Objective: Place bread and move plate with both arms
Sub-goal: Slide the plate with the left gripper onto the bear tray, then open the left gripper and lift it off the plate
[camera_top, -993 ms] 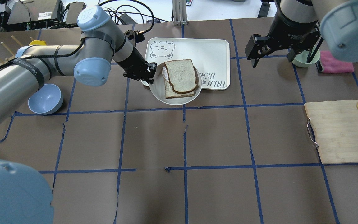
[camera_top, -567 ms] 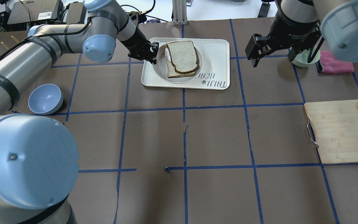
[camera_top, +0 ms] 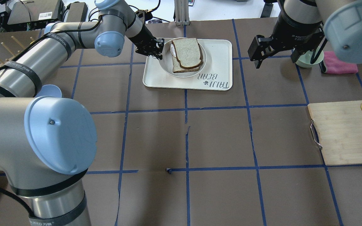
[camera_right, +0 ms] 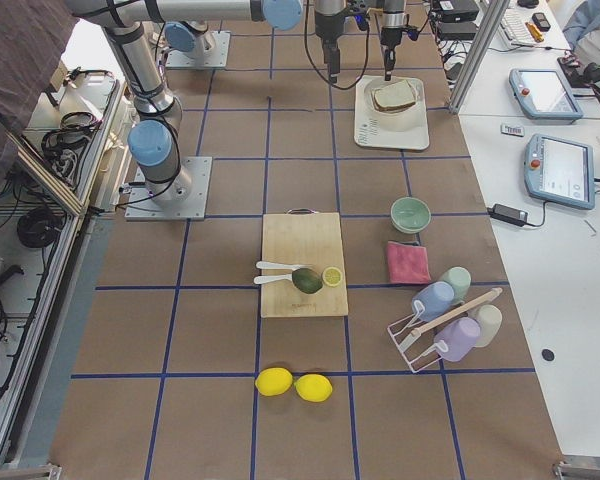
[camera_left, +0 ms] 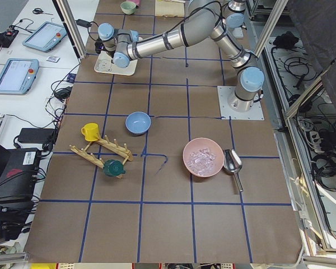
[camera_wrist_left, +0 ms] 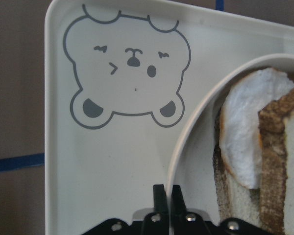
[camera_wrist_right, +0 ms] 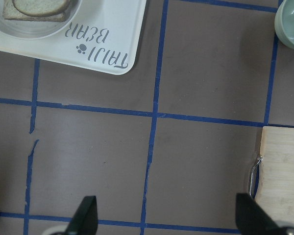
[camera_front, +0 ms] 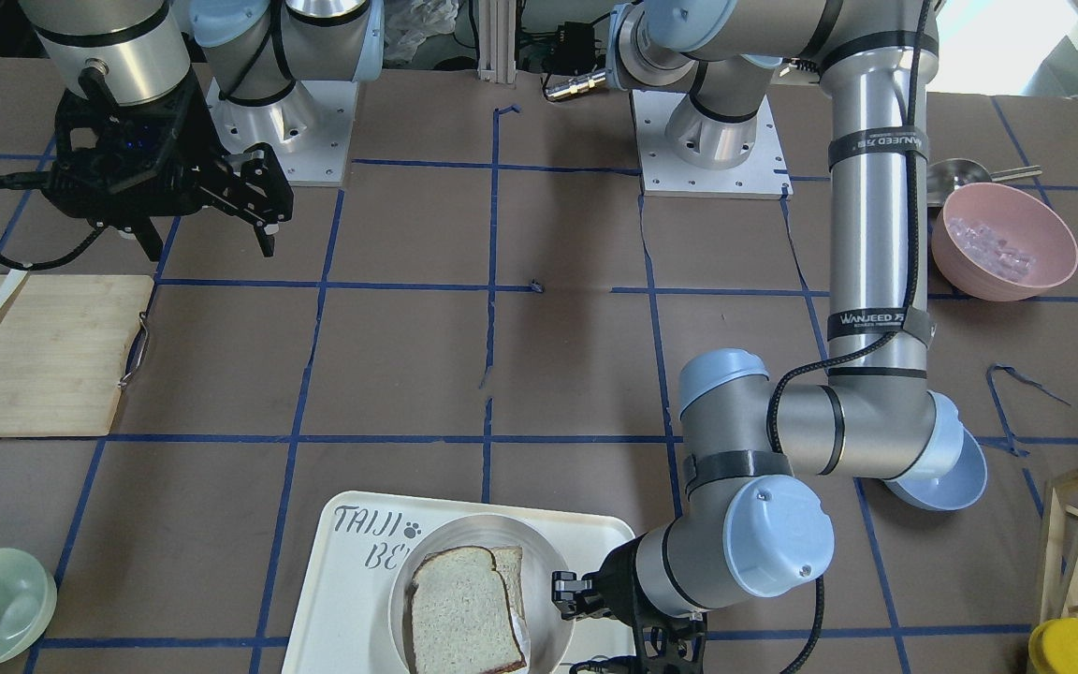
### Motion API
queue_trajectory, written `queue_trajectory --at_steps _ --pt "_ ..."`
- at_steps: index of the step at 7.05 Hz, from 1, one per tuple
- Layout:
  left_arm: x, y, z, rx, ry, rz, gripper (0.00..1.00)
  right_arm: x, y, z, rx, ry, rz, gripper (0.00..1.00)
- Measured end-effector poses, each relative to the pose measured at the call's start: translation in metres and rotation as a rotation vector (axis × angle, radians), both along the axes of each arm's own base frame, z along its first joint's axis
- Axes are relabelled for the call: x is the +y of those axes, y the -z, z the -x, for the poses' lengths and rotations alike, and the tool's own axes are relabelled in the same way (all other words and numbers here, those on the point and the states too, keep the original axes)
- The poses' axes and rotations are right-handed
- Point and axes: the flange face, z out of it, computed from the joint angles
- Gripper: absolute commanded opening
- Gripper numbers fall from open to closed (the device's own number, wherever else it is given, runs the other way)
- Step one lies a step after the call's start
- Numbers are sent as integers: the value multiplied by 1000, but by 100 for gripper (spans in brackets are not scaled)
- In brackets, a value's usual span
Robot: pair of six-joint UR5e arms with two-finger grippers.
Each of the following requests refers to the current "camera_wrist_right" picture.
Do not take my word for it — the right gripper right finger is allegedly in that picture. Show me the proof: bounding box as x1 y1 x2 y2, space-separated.
235 193 281 235

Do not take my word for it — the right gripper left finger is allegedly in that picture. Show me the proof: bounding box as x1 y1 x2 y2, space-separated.
64 196 98 235

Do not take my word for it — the beige round plate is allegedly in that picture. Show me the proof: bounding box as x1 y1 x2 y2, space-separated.
0 0 82 39

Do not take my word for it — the bread slice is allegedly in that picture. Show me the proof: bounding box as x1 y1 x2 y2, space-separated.
12 0 71 17
2 0 67 22

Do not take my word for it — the bread slice on plate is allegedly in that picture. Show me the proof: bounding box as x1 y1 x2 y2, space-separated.
2 0 67 22

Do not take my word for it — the wooden cutting board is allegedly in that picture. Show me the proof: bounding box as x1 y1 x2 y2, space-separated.
255 126 294 225

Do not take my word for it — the cream bear tray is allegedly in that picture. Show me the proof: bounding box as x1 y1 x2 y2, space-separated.
0 0 147 75

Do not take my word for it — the green bowl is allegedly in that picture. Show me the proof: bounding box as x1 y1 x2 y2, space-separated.
274 0 294 49

